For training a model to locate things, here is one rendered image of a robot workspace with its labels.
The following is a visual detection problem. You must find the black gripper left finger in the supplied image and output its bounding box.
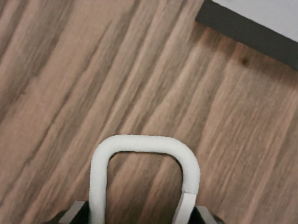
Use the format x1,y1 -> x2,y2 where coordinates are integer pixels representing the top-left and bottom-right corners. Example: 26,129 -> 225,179
40,201 -> 89,224

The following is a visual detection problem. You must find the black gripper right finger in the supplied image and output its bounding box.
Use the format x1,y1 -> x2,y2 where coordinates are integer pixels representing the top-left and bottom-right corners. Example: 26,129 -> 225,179
190,206 -> 225,224

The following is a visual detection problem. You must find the grey tray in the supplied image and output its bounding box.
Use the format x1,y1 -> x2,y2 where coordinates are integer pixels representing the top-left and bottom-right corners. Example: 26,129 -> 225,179
196,0 -> 298,70

